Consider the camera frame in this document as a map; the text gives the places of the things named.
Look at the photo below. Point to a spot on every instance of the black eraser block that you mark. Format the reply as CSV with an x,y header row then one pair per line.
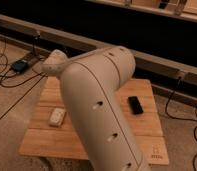
x,y
135,105

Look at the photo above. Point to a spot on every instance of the wooden board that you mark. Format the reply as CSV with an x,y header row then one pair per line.
x,y
42,140

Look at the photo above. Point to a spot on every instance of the white rectangular eraser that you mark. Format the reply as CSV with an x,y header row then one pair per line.
x,y
57,117

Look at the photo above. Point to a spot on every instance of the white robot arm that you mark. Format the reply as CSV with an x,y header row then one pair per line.
x,y
88,83

